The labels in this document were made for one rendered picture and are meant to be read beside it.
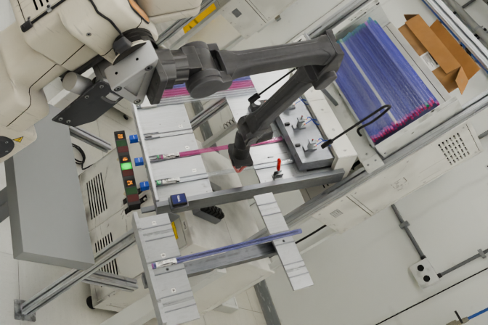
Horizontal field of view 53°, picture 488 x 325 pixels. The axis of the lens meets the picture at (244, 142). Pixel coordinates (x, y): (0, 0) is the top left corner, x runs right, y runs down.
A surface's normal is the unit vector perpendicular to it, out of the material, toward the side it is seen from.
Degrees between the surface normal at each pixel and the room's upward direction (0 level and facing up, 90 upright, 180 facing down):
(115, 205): 90
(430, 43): 80
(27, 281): 0
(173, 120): 47
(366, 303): 90
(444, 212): 90
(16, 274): 0
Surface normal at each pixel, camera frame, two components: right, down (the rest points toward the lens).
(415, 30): -0.38, -0.43
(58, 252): 0.79, -0.54
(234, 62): 0.33, -0.41
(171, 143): 0.14, -0.65
